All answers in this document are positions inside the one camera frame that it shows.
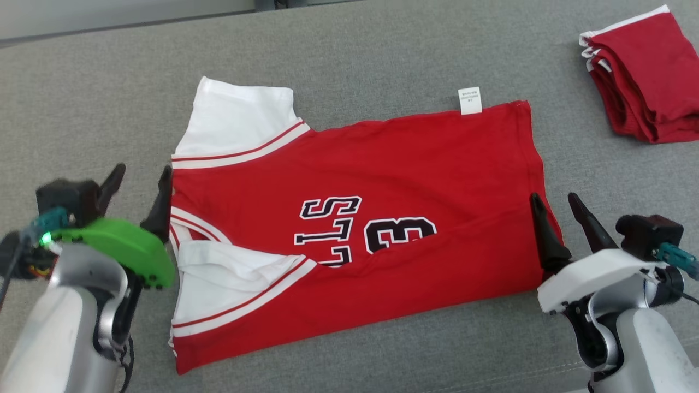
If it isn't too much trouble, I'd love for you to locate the red white basketball jersey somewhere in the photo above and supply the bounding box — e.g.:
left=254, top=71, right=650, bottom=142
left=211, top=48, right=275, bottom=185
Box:
left=579, top=4, right=699, bottom=144
left=167, top=76, right=564, bottom=376

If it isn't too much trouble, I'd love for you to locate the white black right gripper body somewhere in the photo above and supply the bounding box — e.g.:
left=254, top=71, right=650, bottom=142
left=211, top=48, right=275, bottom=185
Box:
left=537, top=249, right=670, bottom=314

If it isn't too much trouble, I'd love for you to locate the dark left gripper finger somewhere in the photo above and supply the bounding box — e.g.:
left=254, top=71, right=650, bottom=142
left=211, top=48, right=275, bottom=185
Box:
left=140, top=165, right=174, bottom=245
left=97, top=163, right=126, bottom=216

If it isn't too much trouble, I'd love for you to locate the black cable teal connector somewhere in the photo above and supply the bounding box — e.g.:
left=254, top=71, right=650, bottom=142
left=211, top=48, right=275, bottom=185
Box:
left=655, top=243, right=699, bottom=306
left=0, top=209, right=70, bottom=306

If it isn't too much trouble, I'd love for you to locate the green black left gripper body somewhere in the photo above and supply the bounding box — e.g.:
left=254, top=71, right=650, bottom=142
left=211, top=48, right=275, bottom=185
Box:
left=50, top=217, right=176, bottom=290

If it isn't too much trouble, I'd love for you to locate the grey fabric sofa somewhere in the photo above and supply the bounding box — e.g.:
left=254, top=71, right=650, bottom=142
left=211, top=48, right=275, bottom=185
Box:
left=0, top=0, right=699, bottom=393

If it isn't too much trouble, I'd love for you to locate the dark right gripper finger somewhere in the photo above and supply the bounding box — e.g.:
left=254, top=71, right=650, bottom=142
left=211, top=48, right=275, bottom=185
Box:
left=530, top=192, right=572, bottom=273
left=568, top=192, right=620, bottom=253

